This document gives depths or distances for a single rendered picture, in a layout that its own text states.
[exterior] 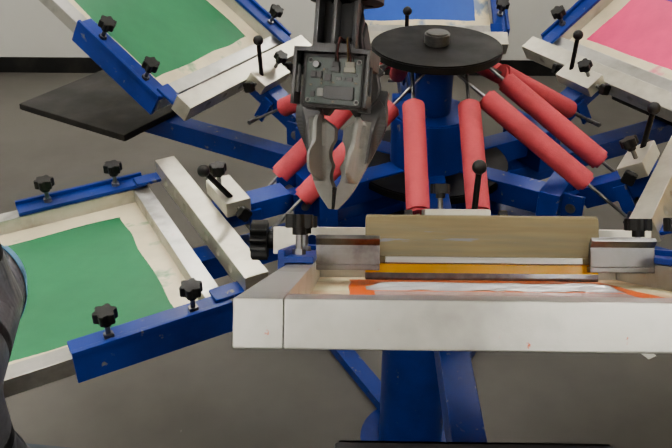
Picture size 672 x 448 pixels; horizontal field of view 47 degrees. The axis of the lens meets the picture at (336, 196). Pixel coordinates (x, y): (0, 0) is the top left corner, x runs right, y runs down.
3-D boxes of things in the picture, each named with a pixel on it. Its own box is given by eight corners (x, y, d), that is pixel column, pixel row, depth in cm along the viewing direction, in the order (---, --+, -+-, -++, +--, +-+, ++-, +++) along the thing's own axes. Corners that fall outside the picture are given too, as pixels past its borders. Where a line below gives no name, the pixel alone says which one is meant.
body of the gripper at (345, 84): (286, 110, 70) (295, -25, 69) (308, 114, 78) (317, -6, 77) (368, 116, 68) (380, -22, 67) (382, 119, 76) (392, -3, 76)
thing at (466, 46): (481, 492, 229) (541, 61, 162) (347, 490, 230) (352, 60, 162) (464, 395, 264) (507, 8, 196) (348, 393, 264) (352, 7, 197)
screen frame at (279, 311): (1027, 358, 56) (1026, 306, 56) (231, 348, 57) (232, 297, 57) (630, 280, 135) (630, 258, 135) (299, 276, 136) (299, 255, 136)
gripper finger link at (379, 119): (334, 160, 75) (341, 71, 74) (338, 160, 77) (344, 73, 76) (381, 164, 74) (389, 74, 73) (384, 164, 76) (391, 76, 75)
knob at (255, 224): (280, 260, 138) (281, 219, 138) (248, 260, 138) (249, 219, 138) (284, 259, 145) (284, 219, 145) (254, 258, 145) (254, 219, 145)
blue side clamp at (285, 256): (313, 300, 105) (313, 249, 105) (277, 300, 105) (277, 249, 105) (321, 284, 135) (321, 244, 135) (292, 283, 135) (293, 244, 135)
